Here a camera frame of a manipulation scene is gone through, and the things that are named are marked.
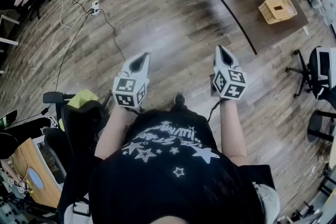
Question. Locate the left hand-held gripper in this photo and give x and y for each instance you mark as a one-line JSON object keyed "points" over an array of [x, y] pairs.
{"points": [[126, 85]]}

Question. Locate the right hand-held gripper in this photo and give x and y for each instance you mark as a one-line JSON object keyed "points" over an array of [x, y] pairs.
{"points": [[231, 84]]}

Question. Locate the person's right forearm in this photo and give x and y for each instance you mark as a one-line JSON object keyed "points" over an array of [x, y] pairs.
{"points": [[232, 133]]}

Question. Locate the person's left forearm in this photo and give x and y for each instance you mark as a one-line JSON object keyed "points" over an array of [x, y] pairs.
{"points": [[110, 133]]}

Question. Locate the person's black shoe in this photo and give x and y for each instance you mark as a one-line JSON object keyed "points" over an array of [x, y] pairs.
{"points": [[179, 99]]}

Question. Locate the yellow-green cloth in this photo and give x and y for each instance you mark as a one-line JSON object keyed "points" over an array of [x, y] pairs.
{"points": [[84, 97]]}

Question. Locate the wicker tissue basket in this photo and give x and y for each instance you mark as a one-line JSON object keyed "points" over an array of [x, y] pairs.
{"points": [[278, 11]]}

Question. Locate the white power strip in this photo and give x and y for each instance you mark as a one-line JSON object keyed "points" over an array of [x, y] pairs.
{"points": [[95, 8]]}

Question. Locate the white microwave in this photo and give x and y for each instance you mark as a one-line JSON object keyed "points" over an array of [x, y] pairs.
{"points": [[331, 60]]}

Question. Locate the person's black star-print t-shirt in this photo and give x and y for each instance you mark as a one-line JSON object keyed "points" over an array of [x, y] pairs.
{"points": [[147, 178]]}

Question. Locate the wooden desk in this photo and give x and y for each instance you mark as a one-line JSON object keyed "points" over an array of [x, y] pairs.
{"points": [[29, 154]]}

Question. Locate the small white clip-on box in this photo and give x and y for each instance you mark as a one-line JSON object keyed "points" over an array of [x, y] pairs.
{"points": [[82, 208]]}

